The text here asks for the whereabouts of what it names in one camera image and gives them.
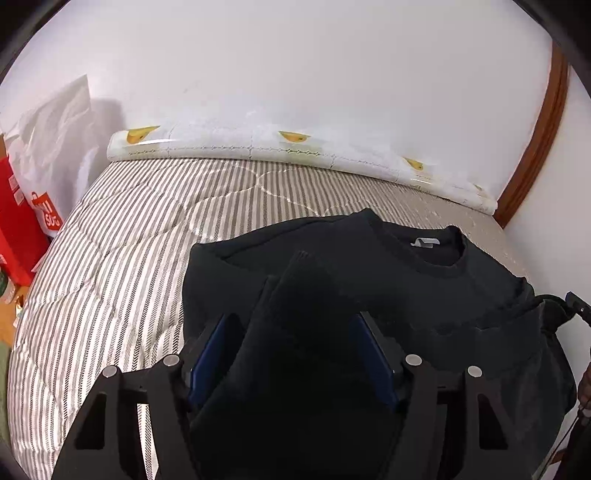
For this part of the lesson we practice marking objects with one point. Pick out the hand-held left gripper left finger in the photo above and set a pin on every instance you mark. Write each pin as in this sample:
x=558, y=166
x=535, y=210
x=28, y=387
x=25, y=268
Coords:
x=207, y=364

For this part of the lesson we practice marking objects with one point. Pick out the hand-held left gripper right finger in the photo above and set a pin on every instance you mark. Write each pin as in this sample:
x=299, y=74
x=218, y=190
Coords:
x=376, y=364

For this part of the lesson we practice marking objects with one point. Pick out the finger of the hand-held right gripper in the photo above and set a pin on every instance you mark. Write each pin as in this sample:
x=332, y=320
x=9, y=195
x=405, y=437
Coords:
x=579, y=305

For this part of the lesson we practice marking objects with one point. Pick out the black sweatshirt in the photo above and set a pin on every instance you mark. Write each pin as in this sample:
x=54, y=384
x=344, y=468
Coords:
x=415, y=314

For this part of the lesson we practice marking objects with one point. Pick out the striped bed mattress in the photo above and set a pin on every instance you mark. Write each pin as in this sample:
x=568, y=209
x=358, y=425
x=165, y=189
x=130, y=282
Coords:
x=138, y=240

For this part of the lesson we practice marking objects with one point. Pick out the white roll with yellow print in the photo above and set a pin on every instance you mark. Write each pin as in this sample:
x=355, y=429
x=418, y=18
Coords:
x=295, y=150

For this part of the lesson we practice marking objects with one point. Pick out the white plastic bag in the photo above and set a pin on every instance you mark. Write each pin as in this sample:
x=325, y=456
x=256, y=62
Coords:
x=51, y=152

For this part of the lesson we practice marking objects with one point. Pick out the wooden door frame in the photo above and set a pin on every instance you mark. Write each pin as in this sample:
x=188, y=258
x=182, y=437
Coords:
x=540, y=138

